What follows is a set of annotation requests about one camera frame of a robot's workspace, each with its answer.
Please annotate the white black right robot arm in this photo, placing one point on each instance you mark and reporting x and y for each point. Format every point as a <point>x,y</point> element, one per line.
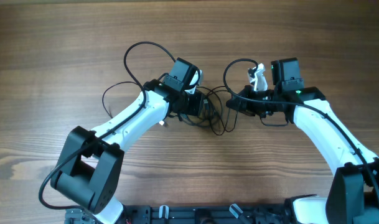
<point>354,194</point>

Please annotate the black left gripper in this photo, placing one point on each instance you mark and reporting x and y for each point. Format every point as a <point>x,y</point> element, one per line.
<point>195,109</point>

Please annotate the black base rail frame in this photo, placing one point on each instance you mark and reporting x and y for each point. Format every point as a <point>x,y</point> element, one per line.
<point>257,214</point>

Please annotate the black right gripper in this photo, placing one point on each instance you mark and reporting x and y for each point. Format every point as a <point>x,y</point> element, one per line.
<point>247,106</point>

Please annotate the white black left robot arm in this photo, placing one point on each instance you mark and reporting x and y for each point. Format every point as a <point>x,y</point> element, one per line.
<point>89,165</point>

